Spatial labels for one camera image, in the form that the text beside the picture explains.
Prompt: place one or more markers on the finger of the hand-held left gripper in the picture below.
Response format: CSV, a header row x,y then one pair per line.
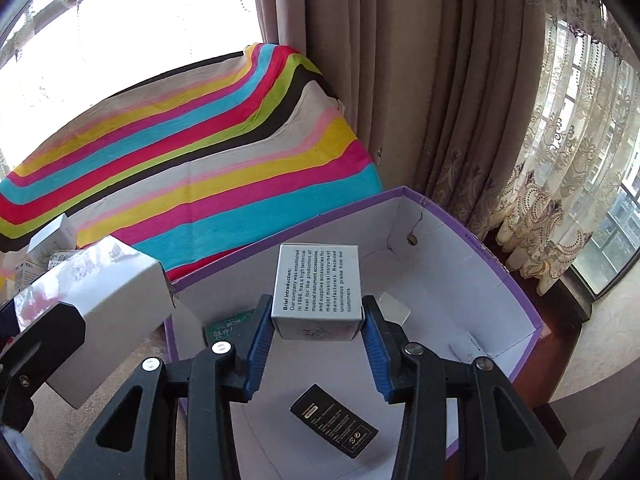
x,y
42,345

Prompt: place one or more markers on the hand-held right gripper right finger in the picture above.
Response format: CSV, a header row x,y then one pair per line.
x,y
376,355

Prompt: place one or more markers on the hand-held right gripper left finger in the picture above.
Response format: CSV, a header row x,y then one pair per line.
x,y
258,345

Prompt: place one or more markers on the small white printed box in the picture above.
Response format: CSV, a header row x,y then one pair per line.
x,y
315,285

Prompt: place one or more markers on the white glossy carton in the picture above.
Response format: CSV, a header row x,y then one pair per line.
x,y
115,300

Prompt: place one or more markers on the purple-edged cardboard box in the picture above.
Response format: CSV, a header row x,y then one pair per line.
x,y
450,280

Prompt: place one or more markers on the green packet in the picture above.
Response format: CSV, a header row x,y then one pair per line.
x,y
226,328

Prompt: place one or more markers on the small white paper piece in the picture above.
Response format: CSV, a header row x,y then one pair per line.
x,y
395,310

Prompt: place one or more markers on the white blue-print small box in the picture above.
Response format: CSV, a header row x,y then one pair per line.
x,y
29,272

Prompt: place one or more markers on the black card with text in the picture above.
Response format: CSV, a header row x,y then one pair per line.
x,y
334,422

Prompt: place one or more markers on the plain white small box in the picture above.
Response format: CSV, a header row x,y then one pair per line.
x,y
52,237

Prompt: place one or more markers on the striped colourful blanket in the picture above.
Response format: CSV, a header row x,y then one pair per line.
x,y
200,160

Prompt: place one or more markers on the lace sheer curtain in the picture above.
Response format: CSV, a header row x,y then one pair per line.
x,y
565,170

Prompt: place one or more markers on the beige curtain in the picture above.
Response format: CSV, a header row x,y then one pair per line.
x,y
400,75

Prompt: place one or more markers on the window frame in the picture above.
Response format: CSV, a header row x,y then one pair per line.
x,y
612,220

